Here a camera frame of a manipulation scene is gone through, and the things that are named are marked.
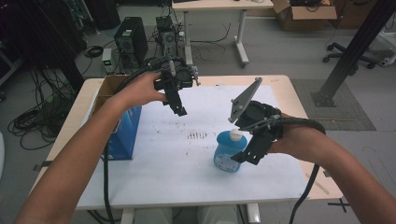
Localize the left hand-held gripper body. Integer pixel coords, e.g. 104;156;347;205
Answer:
148;57;200;91

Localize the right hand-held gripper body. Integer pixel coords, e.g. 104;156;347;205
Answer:
228;77;284;143

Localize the blue bottle with white cap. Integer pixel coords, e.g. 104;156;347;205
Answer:
213;128;248;174

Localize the blue cardboard box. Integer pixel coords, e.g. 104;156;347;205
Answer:
88;74;143;161

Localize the person's left hand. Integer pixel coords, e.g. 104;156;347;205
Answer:
115;72;167;108

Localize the person's right hand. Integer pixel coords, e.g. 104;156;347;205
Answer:
269;113;326;162

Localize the white table leg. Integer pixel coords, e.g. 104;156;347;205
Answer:
247;203;262;224

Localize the black computer tower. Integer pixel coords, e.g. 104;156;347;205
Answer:
113;16;149;69

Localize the white table mat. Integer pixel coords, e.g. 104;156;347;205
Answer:
76;84;311;209

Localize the small white power device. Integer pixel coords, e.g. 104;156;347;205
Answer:
101;48;113;75

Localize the white-legged wooden desk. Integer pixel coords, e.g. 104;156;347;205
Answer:
171;0;275;68

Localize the grey floor mat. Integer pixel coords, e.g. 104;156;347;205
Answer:
290;78;376;132

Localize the black office chair base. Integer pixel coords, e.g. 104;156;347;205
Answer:
321;41;378;70

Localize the open brown cardboard box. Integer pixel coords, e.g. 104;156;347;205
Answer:
272;0;338;32

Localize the black aluminium stand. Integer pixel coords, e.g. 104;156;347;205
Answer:
311;0;396;108

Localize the black tape strip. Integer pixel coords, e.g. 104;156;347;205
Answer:
33;160;54;172

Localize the open-frame small computer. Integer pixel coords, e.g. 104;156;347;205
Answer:
155;15;179;60

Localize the coiled black cable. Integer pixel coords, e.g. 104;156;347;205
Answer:
84;45;105;59

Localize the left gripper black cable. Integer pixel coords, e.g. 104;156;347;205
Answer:
103;57;171;224

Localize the bundle of black floor cables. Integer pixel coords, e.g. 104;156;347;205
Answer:
7;68;79;151

